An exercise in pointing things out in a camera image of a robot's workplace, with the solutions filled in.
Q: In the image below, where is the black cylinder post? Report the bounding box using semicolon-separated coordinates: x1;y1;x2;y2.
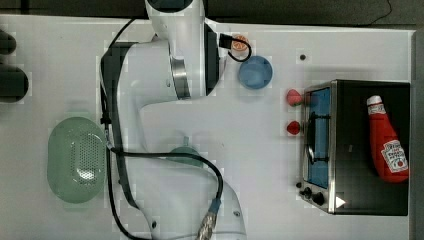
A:
0;30;17;55
0;64;29;103

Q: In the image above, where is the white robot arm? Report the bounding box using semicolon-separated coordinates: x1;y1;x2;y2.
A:
100;0;247;240

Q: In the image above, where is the red toy strawberry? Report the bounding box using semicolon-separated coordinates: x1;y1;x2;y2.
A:
286;121;300;135
286;89;303;107

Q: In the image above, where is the blue bowl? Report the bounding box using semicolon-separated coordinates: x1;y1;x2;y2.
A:
238;56;273;90

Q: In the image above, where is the red ketchup bottle plush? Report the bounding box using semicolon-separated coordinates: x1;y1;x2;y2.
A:
366;95;409;183

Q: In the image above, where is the green perforated basket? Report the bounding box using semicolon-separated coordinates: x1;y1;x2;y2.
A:
47;117;106;204

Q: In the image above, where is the green mug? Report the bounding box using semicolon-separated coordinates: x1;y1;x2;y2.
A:
168;136;203;168

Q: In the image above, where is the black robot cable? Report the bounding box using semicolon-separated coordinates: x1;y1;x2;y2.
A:
99;18;224;240

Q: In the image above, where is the orange slice toy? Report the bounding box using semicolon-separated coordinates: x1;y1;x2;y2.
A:
231;34;249;53

